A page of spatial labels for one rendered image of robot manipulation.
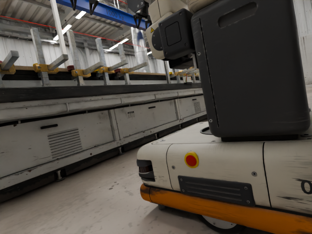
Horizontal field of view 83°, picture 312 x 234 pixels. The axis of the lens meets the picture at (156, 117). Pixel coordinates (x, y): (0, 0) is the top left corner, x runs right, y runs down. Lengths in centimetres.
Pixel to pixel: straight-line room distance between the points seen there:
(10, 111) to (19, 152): 36
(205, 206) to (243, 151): 22
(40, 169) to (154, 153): 108
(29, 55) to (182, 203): 915
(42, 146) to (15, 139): 18
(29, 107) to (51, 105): 13
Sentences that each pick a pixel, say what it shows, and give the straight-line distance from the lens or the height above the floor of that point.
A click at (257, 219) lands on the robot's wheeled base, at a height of 9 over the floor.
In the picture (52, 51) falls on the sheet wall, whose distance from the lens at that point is 993.
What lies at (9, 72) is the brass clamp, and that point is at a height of 79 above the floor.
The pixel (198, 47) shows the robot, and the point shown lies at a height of 58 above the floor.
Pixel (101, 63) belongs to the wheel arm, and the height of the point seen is 80.
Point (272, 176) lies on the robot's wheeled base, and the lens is 53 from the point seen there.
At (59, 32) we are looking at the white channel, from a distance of 280.
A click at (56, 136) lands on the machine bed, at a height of 35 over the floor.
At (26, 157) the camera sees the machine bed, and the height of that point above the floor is 25.
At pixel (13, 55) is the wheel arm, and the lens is 115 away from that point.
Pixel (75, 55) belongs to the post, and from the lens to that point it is 158.
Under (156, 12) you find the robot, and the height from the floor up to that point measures 84.
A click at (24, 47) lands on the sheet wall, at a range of 954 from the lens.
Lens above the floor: 43
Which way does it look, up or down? 3 degrees down
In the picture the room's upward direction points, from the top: 11 degrees counter-clockwise
